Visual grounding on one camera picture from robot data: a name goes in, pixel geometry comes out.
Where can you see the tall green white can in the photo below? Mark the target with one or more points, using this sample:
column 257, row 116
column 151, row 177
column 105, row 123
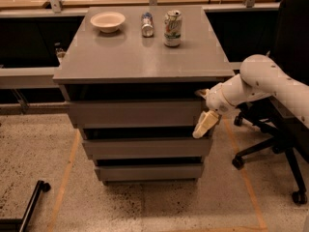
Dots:
column 173, row 28

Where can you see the grey bottom drawer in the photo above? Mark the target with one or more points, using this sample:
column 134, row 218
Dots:
column 149, row 172

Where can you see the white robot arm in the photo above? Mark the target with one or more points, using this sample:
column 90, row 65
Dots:
column 259, row 77

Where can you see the grey drawer cabinet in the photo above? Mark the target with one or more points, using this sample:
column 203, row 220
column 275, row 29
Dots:
column 125, row 66

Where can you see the black office chair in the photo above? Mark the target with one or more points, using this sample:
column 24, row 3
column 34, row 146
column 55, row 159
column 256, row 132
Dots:
column 290, row 50

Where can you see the grey top drawer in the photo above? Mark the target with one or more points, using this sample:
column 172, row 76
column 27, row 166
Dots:
column 135, row 114

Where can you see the small lying silver can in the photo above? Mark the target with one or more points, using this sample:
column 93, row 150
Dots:
column 147, row 25

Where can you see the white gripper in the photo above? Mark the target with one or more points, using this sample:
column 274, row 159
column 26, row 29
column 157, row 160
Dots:
column 216, row 101

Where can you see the grey middle drawer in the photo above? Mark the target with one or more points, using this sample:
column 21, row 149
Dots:
column 147, row 148

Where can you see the white bowl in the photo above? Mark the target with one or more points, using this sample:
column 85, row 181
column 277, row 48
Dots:
column 108, row 22

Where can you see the black wheeled stand leg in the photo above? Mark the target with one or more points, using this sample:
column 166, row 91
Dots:
column 20, row 224

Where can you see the grey drawer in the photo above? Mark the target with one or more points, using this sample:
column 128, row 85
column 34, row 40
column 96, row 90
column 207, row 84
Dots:
column 147, row 148
column 149, row 172
column 135, row 114

